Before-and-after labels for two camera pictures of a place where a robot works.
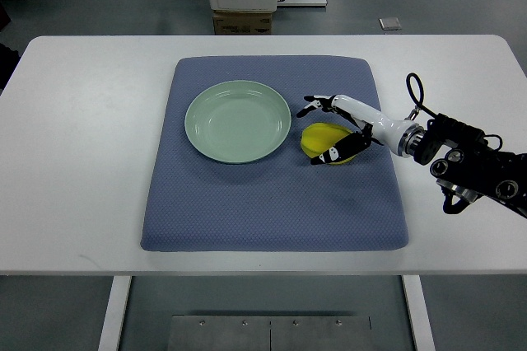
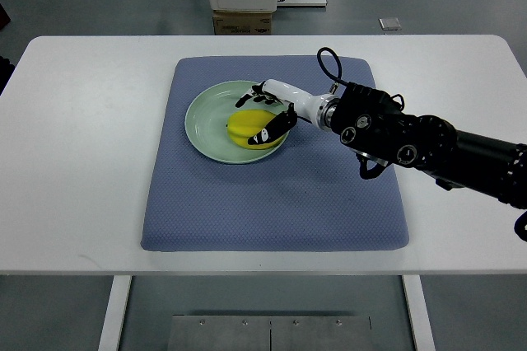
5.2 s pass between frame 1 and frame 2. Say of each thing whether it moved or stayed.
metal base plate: stayed
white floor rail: stayed
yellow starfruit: moved
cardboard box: stayed
